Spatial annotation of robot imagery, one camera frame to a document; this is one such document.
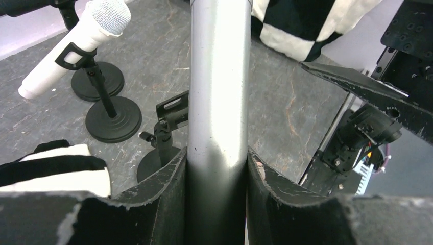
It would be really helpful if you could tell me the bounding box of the black handheld microphone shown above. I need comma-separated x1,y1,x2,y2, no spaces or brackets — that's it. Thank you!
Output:
1,0,70,17

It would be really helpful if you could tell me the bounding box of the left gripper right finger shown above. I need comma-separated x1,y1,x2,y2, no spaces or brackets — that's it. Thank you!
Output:
247,148,432,244

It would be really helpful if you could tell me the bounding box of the white tube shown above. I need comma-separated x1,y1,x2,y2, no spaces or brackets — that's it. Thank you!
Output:
18,1,131,100

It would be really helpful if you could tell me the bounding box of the black mic stand ring holder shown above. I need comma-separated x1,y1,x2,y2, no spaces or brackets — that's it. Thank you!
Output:
55,42,142,143

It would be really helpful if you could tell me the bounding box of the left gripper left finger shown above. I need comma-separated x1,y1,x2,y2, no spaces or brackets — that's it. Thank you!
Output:
1,149,186,244

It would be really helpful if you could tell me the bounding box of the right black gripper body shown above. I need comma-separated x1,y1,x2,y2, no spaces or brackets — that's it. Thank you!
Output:
299,105,402,197

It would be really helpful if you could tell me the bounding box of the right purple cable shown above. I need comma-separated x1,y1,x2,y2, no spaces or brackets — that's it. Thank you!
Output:
375,143,393,175

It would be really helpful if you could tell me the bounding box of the grey tube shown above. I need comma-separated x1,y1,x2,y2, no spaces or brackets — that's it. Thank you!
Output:
185,1,252,244

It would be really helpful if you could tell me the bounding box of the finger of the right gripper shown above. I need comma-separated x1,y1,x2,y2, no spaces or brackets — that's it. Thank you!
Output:
301,62,432,144

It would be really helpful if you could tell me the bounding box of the black white striped towel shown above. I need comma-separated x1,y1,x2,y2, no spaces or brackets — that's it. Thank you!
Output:
1,139,111,198

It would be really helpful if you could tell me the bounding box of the black mic stand with clip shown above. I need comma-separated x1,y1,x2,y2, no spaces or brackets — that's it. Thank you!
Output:
48,1,125,102

